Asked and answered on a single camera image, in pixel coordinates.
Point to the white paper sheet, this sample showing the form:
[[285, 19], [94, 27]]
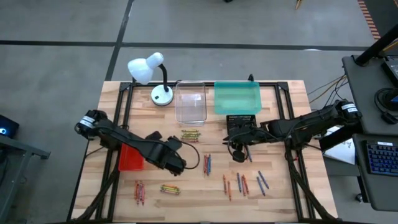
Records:
[[340, 152]]

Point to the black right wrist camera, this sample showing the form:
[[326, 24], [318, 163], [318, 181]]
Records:
[[239, 156]]

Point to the black headphones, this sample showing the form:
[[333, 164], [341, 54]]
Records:
[[388, 118]]

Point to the grey desk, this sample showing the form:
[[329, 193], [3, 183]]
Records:
[[363, 93]]

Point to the white desk lamp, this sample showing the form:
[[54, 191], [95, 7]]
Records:
[[140, 70]]

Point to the black plastic basket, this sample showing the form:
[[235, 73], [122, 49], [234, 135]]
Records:
[[239, 119]]

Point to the clear plastic container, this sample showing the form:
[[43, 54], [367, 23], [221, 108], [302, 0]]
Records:
[[190, 105]]

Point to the black metal table frame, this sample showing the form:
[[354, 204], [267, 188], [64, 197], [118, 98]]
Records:
[[282, 85]]

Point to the black backlit keyboard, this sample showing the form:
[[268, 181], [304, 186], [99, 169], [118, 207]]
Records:
[[384, 158]]

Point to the yellow stand leg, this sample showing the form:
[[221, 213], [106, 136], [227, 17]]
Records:
[[299, 3]]

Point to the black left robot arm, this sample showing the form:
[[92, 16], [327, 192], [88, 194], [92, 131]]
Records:
[[124, 138]]

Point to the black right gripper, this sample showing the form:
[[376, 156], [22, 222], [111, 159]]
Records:
[[256, 133]]

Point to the black laptop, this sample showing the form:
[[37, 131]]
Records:
[[392, 70]]

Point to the grey keyboard shelf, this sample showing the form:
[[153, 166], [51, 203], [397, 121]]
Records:
[[382, 193]]

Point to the black pole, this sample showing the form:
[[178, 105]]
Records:
[[373, 49]]

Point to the black device with blue light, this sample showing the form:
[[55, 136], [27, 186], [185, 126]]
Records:
[[11, 126]]

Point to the grey metal cart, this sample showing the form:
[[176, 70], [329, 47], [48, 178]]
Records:
[[25, 146]]

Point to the red plastic basket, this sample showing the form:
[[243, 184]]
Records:
[[130, 161]]

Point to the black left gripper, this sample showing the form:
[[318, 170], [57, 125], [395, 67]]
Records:
[[174, 161]]

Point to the orange black striped strip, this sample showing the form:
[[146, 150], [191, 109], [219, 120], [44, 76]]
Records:
[[370, 21]]

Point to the black clamp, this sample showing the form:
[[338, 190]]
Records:
[[250, 77]]

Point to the black caster wheel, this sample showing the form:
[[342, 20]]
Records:
[[359, 198]]

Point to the teal plastic tray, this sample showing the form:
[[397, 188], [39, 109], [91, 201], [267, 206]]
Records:
[[237, 98]]

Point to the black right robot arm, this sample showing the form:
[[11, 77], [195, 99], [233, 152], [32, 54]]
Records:
[[311, 124]]

